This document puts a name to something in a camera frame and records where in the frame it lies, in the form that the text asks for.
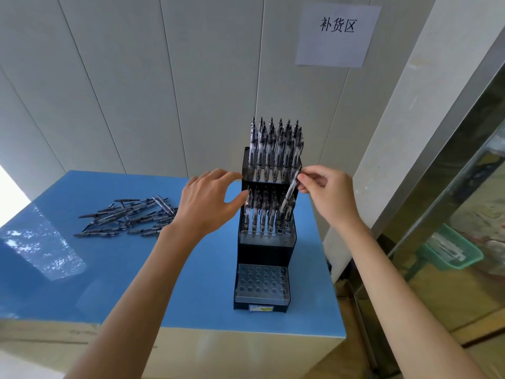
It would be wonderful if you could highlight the person's right hand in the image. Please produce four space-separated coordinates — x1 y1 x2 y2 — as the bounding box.
296 165 372 234

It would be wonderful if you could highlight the person's left hand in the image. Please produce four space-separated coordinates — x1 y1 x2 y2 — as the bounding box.
159 168 250 242

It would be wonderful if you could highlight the black transparent pen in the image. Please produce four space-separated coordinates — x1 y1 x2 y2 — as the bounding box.
278 166 302 218

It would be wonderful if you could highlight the row of black pens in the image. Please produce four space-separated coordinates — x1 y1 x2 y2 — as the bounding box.
241 185 297 236
248 117 305 182

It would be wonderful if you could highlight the pile of black pens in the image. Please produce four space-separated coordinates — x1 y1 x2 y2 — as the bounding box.
73 195 178 238

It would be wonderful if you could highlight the black tiered pen display stand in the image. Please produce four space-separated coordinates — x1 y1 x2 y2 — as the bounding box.
233 145 305 314

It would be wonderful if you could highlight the person's right forearm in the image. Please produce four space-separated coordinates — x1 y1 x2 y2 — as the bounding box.
343 223 488 379

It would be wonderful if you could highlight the blue table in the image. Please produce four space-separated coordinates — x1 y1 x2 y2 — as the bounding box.
0 170 347 379

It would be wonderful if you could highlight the steel framed glass partition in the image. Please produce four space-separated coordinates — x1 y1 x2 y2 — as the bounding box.
351 66 505 379

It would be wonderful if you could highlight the white paper sign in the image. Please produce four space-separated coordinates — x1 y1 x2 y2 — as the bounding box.
295 2 382 68

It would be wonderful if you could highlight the green plastic basket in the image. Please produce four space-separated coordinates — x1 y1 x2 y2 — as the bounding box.
418 223 485 271

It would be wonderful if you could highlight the dark framed glass door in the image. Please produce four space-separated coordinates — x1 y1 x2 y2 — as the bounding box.
0 163 32 230

